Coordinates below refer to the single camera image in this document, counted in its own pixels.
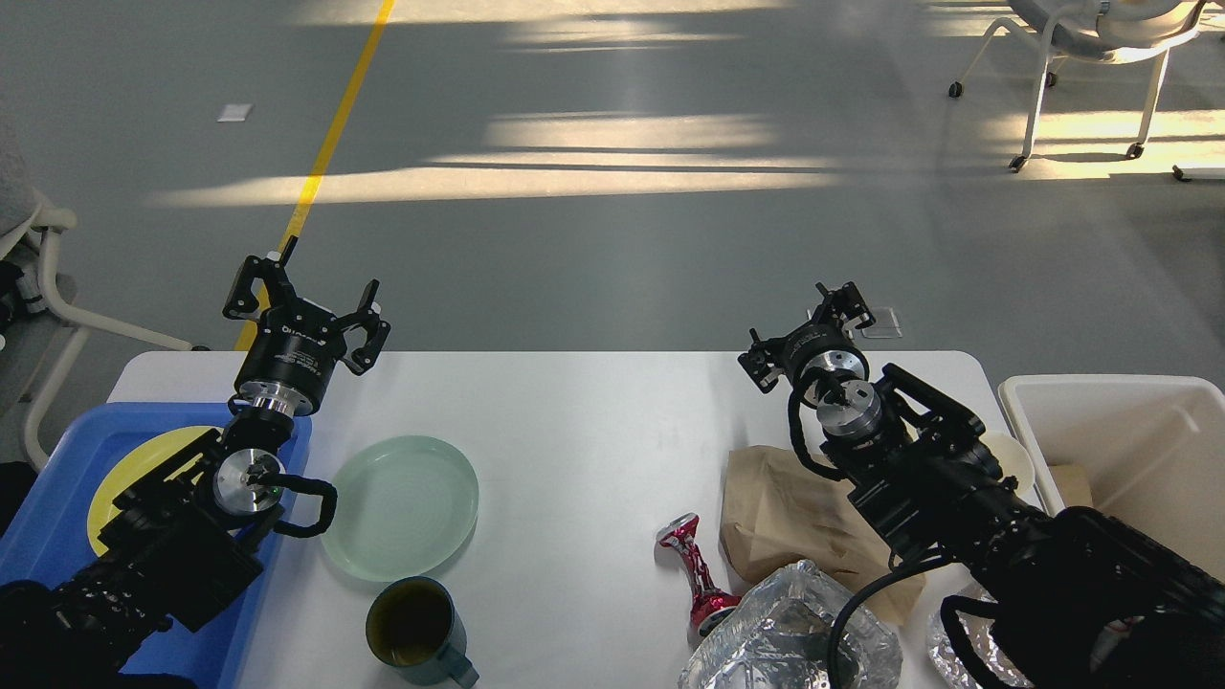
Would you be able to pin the white paper cup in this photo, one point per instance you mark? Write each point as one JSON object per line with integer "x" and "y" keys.
{"x": 1013, "y": 460}

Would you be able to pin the crumpled aluminium foil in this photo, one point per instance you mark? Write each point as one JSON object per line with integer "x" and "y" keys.
{"x": 778, "y": 638}

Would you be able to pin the white chair left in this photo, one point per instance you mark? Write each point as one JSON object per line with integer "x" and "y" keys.
{"x": 32, "y": 220}

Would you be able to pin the white plastic bin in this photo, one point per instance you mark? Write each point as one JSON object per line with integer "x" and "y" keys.
{"x": 1150, "y": 449}

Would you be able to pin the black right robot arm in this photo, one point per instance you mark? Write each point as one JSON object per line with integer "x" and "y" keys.
{"x": 1076, "y": 600}

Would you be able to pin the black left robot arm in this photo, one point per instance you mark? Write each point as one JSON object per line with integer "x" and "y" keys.
{"x": 183, "y": 545}

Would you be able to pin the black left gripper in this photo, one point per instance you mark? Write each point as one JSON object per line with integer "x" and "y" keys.
{"x": 291, "y": 362}

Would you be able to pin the cardboard piece in bin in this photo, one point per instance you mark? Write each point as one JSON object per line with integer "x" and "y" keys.
{"x": 1073, "y": 485}

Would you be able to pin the light green plate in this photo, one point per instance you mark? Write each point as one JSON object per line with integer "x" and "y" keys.
{"x": 405, "y": 506}

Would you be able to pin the brown paper bag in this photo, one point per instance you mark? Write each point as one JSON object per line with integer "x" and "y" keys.
{"x": 775, "y": 513}

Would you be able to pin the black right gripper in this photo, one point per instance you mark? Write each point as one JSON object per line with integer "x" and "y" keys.
{"x": 823, "y": 344}

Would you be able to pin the yellow plate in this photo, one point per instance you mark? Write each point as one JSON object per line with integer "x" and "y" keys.
{"x": 135, "y": 464}

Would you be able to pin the blue plastic tray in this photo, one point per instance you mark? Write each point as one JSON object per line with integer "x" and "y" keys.
{"x": 181, "y": 550}

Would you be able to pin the white chair top right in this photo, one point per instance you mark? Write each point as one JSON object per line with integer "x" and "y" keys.
{"x": 1092, "y": 32}

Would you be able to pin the crushed red soda can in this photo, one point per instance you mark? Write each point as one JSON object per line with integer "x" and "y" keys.
{"x": 710, "y": 605}

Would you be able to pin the dark green mug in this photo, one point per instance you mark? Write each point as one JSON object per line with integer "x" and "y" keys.
{"x": 413, "y": 628}

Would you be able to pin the white chair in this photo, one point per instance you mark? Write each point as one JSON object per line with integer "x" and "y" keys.
{"x": 1092, "y": 32}
{"x": 32, "y": 220}

